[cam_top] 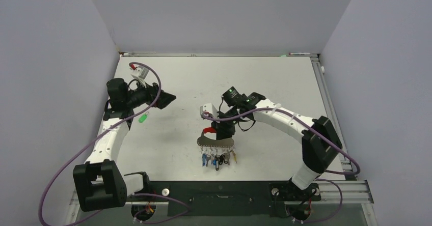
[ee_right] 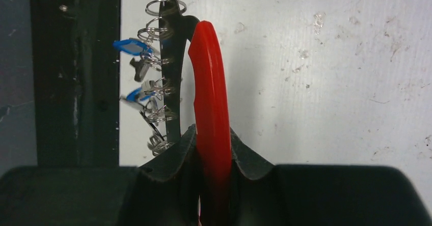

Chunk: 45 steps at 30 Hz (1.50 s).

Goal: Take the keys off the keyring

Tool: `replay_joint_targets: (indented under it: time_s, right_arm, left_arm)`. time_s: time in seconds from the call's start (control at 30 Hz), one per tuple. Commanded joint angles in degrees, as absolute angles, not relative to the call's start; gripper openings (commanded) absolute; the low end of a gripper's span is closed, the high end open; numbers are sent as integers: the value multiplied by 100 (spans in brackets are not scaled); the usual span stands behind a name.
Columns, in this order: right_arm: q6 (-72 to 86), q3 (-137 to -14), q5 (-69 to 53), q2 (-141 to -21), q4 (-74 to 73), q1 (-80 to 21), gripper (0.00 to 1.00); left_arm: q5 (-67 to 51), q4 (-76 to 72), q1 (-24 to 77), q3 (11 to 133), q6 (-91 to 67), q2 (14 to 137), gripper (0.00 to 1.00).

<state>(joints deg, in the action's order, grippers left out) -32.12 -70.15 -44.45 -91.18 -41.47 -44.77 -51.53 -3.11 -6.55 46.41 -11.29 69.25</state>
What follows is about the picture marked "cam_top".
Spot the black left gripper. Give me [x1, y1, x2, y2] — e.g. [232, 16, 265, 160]
[125, 77, 175, 109]

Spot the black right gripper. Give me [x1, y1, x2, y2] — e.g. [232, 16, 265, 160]
[211, 105, 242, 139]

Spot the metal key holder red handle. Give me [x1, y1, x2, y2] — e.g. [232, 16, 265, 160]
[197, 127, 234, 151]

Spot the green key tag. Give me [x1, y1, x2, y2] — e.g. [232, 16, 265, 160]
[138, 112, 149, 123]

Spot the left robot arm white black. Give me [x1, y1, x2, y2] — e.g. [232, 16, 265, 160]
[73, 78, 176, 212]

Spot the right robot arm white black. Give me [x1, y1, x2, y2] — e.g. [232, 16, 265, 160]
[200, 87, 342, 200]

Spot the black key tag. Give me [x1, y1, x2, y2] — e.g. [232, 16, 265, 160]
[214, 155, 221, 171]

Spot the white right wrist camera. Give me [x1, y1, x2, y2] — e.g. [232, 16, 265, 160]
[199, 103, 219, 121]

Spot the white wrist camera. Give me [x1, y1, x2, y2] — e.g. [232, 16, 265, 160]
[131, 67, 149, 87]
[199, 103, 219, 121]

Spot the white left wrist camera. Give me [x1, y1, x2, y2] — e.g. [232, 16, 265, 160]
[131, 67, 149, 87]

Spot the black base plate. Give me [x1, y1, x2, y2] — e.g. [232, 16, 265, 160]
[126, 181, 321, 217]

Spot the aluminium frame rail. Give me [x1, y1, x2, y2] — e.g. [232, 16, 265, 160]
[73, 55, 373, 225]

